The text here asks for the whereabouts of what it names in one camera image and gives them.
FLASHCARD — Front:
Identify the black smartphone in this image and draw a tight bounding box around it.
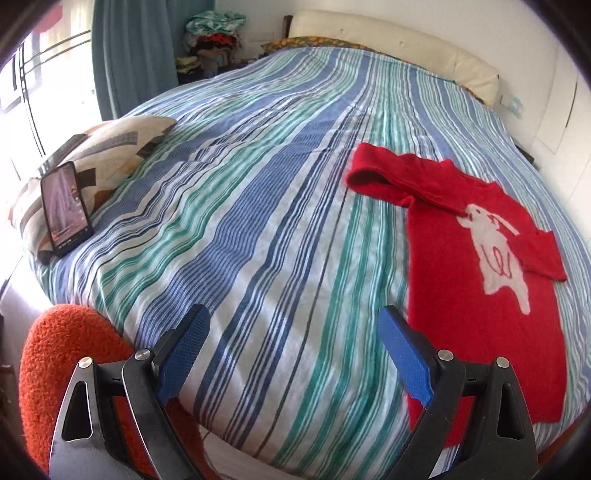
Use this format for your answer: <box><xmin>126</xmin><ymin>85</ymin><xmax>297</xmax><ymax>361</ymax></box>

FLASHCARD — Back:
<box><xmin>40</xmin><ymin>161</ymin><xmax>94</xmax><ymax>258</ymax></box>

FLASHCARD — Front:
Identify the cream padded headboard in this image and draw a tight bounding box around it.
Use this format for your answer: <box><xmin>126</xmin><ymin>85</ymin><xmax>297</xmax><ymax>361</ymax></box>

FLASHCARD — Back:
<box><xmin>288</xmin><ymin>10</ymin><xmax>500</xmax><ymax>107</ymax></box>

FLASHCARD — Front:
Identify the pile of clothes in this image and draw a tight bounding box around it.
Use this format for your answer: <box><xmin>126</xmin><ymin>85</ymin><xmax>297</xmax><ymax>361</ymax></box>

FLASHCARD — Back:
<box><xmin>174</xmin><ymin>10</ymin><xmax>246</xmax><ymax>84</ymax></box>

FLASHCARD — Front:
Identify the patterned beige pillow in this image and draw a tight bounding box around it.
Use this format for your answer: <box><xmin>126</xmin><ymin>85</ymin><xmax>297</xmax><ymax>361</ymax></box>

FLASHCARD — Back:
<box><xmin>8</xmin><ymin>115</ymin><xmax>176</xmax><ymax>265</ymax></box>

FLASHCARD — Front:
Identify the orange fuzzy clothing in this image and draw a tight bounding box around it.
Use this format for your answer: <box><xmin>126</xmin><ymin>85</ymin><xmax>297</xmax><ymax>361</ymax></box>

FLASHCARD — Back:
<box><xmin>18</xmin><ymin>304</ymin><xmax>218</xmax><ymax>479</ymax></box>

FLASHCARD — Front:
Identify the yellow patterned pillow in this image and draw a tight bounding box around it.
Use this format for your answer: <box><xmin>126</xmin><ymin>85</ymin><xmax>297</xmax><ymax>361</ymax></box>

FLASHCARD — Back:
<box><xmin>262</xmin><ymin>36</ymin><xmax>370</xmax><ymax>54</ymax></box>

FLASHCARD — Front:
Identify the red sweater with white bunny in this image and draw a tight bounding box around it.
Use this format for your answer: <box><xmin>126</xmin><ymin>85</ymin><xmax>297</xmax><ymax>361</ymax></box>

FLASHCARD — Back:
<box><xmin>346</xmin><ymin>143</ymin><xmax>567</xmax><ymax>423</ymax></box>

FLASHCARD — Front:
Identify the teal curtain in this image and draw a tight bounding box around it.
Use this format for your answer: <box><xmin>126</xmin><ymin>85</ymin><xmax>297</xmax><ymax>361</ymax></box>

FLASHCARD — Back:
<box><xmin>91</xmin><ymin>0</ymin><xmax>214</xmax><ymax>120</ymax></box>

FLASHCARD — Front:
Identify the wall socket with blue stickers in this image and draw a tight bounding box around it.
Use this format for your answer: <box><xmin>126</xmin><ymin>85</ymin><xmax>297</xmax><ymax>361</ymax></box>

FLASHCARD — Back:
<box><xmin>502</xmin><ymin>95</ymin><xmax>524</xmax><ymax>119</ymax></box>

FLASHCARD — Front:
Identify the blue green striped bedspread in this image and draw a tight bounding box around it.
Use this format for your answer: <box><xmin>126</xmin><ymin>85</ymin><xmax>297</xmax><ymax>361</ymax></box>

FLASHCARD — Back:
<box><xmin>36</xmin><ymin>47</ymin><xmax>590</xmax><ymax>479</ymax></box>

